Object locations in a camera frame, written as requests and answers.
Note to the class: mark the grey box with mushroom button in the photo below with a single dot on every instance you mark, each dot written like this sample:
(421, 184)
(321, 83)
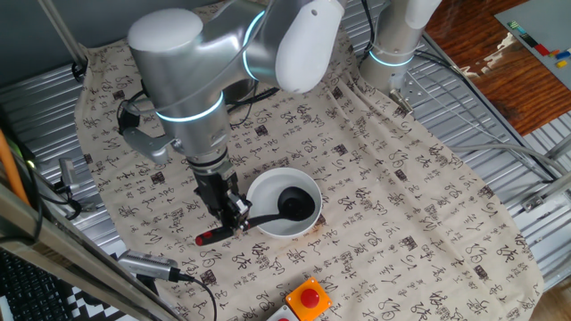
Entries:
(282, 315)

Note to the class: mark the orange pole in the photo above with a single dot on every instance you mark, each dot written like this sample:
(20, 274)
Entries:
(11, 169)

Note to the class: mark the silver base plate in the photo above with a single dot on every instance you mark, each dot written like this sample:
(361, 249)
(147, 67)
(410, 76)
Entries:
(408, 91)

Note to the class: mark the yellow block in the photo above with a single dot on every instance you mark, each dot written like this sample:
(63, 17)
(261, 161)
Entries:
(561, 63)

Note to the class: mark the orange box with red button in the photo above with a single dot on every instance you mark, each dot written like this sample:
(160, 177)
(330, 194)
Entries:
(308, 298)

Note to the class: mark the grey depth camera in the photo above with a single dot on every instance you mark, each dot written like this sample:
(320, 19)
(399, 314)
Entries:
(147, 265)

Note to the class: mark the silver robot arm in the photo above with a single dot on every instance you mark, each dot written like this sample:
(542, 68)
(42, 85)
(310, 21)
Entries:
(178, 71)

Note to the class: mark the grey board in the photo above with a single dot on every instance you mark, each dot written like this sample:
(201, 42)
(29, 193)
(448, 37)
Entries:
(544, 22)

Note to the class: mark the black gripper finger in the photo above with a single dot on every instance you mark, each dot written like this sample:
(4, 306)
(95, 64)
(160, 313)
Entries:
(241, 205)
(236, 225)

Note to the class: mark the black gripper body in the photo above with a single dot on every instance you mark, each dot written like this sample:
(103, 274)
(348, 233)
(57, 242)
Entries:
(214, 191)

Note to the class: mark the calligraphy print tablecloth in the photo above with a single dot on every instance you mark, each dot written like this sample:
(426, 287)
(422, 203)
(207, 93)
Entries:
(401, 200)

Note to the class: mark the black ladle with red trim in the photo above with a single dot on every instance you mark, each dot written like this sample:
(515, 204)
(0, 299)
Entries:
(296, 205)

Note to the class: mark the aluminium frame bar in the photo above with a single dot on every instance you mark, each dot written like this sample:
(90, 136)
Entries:
(67, 249)

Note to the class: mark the white bowl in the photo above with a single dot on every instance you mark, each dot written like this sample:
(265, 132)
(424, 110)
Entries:
(267, 191)

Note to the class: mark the black white checkerboard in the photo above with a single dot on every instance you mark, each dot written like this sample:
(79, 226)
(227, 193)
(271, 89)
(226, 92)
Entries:
(96, 307)

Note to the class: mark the thin metal rod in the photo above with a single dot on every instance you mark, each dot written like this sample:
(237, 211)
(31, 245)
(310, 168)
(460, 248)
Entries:
(62, 33)

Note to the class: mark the wooden table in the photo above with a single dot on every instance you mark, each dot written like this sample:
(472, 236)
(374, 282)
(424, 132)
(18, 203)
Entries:
(499, 71)

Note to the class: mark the metal corner bracket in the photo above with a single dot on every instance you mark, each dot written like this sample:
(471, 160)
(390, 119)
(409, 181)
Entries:
(535, 200)

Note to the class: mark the red block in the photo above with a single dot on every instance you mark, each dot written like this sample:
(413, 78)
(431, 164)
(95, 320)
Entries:
(542, 49)

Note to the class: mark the black keyboard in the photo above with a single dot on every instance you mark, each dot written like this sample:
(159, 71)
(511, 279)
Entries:
(31, 290)

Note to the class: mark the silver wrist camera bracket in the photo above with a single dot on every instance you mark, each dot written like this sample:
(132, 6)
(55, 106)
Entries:
(147, 142)

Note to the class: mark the blue block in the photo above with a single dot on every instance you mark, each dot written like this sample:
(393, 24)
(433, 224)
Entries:
(563, 55)

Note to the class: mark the small grey camera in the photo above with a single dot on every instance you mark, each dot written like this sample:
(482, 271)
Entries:
(68, 174)

